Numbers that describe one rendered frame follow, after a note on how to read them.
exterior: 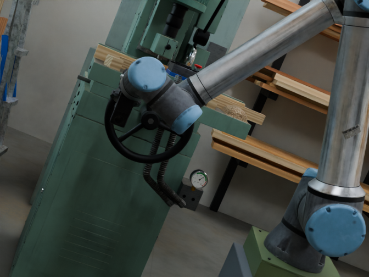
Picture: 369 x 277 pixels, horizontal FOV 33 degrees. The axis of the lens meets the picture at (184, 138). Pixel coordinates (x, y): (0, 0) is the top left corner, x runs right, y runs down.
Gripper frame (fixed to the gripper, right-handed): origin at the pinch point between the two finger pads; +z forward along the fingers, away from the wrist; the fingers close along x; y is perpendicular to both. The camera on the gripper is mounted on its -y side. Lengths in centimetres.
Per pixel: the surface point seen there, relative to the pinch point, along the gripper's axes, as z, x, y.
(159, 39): 25.7, -7.9, 32.6
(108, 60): 21.7, 6.5, 17.3
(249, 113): 34, -51, 22
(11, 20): 98, 49, 38
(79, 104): 25.1, 10.2, -0.2
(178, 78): 7.5, -15.6, 16.6
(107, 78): 21.1, 4.9, 11.0
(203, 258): 156, -91, -32
